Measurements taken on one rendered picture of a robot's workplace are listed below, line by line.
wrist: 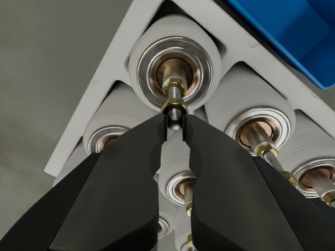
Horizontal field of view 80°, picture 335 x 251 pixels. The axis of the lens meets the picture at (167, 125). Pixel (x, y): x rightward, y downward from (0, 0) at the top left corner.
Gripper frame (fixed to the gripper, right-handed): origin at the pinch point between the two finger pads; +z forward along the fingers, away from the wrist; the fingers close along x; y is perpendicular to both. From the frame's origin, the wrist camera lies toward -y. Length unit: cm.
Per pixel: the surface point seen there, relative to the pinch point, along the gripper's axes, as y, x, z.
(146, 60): -1.0, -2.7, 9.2
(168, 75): -0.3, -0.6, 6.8
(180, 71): -0.3, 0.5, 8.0
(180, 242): 31.6, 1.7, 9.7
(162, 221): 24.5, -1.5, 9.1
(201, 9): -5.0, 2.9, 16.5
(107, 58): 0.7, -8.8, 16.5
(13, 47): 3.0, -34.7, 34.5
